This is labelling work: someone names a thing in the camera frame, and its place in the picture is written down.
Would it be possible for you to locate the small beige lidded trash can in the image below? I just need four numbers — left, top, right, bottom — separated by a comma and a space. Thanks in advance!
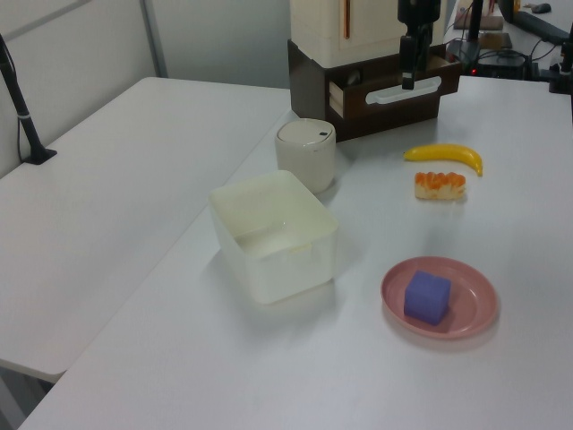
274, 117, 338, 195

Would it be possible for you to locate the purple cube block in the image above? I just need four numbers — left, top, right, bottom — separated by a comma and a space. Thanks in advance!
403, 269, 451, 326

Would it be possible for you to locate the brown drawer with white handle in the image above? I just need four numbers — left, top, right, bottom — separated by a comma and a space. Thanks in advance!
329, 54, 463, 122

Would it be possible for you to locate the white rectangular plastic bin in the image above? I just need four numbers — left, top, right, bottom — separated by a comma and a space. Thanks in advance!
208, 169, 339, 306

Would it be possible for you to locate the brown cardboard box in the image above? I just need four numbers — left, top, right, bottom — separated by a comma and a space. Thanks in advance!
479, 30, 512, 51

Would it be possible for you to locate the black stand with base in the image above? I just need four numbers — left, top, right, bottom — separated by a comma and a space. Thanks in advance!
446, 0, 485, 64

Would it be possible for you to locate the yellow toy banana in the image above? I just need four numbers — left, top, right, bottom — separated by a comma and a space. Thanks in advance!
402, 142, 485, 177

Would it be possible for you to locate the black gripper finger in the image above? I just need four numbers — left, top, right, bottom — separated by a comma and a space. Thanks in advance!
414, 24, 433, 73
399, 35, 415, 90

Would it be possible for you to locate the cream plastic storage unit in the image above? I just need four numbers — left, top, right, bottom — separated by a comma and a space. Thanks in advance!
289, 0, 448, 69

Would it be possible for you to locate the black electronics box red light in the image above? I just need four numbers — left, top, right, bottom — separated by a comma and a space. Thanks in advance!
470, 49, 530, 78

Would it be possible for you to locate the black camera pole with base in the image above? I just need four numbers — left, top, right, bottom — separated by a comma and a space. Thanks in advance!
0, 32, 58, 167

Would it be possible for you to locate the black clamp mount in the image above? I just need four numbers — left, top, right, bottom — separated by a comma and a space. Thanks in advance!
547, 39, 573, 95

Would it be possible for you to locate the black cable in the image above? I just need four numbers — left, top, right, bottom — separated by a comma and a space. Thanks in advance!
528, 38, 560, 68

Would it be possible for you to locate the brown drawer cabinet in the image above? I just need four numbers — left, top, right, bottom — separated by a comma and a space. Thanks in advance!
286, 39, 448, 144

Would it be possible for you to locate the pink plastic plate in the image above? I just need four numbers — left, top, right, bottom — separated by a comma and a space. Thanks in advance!
380, 255, 500, 340

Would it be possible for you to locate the orange topped toy cake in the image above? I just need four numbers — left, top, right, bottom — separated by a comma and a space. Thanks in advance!
413, 170, 468, 202

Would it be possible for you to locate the black Franka gripper body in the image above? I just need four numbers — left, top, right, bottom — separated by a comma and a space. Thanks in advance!
398, 0, 442, 27

